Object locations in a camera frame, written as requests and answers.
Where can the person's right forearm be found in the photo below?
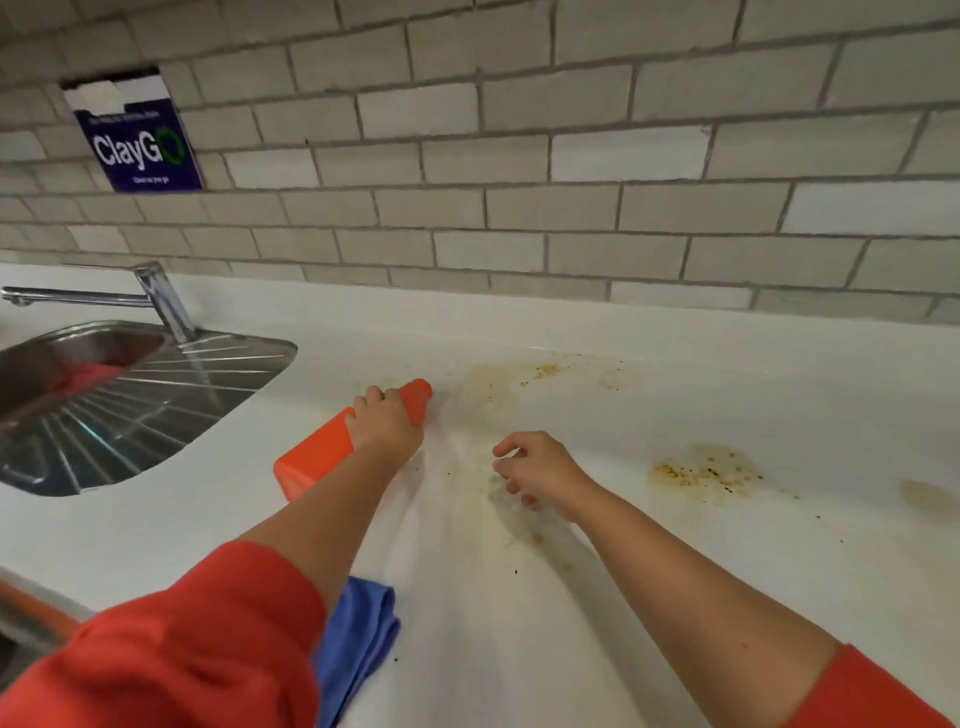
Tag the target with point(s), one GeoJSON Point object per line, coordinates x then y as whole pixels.
{"type": "Point", "coordinates": [697, 600]}

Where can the person's right hand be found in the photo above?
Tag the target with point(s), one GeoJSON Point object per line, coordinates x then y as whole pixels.
{"type": "Point", "coordinates": [551, 476]}

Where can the steel sink faucet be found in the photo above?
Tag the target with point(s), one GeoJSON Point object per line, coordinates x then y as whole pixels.
{"type": "Point", "coordinates": [161, 296]}

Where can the person's left hand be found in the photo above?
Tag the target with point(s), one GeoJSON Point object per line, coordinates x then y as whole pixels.
{"type": "Point", "coordinates": [386, 431]}

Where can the red sleeve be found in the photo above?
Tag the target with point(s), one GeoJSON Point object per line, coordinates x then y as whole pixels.
{"type": "Point", "coordinates": [180, 645]}
{"type": "Point", "coordinates": [862, 697]}

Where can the grey metal object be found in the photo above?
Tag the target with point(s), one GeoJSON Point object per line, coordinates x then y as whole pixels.
{"type": "Point", "coordinates": [150, 405]}

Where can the blue wall sign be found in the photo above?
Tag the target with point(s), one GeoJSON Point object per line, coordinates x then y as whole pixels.
{"type": "Point", "coordinates": [139, 146]}

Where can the blue cloth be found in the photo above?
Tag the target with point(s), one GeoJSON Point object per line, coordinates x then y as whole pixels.
{"type": "Point", "coordinates": [356, 637]}

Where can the white countertop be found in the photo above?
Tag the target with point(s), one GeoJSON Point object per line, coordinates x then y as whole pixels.
{"type": "Point", "coordinates": [675, 360]}

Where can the large red plastic bottle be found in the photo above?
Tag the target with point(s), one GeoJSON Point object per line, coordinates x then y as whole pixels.
{"type": "Point", "coordinates": [319, 454]}

